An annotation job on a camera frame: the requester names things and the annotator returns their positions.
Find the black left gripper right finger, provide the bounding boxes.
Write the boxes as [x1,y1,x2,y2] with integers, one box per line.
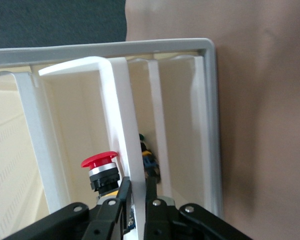
[143,174,253,240]

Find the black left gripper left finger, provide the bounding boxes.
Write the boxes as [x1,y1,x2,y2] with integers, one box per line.
[4,176,132,240]

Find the red push button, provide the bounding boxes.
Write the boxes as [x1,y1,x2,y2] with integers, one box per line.
[80,151,136,232]

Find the white drawer cabinet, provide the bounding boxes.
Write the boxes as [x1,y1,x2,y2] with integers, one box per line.
[0,37,225,240]

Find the empty white drawer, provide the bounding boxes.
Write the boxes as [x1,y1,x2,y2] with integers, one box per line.
[0,71,71,240]
[158,55,212,213]

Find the small dark toy figure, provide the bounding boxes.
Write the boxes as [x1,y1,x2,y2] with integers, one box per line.
[138,133,162,185]

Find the brown table cover mat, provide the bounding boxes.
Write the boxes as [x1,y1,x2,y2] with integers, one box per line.
[124,0,300,240]

